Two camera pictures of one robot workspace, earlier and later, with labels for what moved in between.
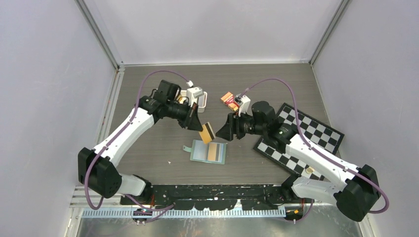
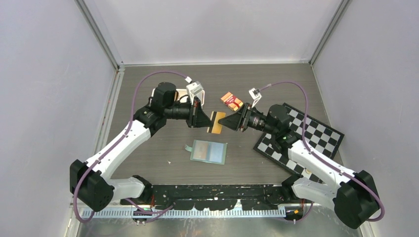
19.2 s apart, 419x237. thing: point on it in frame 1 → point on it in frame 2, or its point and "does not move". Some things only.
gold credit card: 214,152 → 200,150
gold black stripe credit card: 206,135 → 215,127
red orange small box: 230,100 does not move
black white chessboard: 315,133 does not move
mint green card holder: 214,152 does not move
